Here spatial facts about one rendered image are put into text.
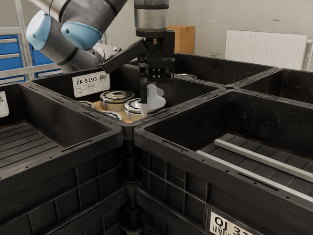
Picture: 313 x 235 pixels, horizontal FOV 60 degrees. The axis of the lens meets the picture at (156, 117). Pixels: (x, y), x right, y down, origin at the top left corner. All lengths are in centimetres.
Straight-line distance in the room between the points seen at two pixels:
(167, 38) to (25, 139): 38
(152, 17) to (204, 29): 374
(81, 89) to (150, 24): 32
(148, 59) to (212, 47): 365
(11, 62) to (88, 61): 158
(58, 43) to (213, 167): 74
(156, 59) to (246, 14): 339
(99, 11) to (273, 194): 48
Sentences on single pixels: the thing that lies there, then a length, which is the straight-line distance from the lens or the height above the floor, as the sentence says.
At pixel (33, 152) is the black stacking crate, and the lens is 61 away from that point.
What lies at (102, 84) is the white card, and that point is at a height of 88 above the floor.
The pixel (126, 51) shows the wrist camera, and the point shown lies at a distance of 62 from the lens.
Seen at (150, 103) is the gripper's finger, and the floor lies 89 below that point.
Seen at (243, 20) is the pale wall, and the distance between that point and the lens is 399.
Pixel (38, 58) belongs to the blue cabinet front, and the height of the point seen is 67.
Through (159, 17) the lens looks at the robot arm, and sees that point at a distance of 59.
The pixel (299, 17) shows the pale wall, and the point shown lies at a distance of 372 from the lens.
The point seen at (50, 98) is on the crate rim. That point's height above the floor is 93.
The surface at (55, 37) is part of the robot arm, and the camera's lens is 96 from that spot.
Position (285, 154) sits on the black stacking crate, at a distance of 60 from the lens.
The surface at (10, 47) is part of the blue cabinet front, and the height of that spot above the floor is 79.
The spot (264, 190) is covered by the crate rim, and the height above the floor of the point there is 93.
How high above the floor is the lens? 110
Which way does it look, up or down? 23 degrees down
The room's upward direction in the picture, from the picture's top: straight up
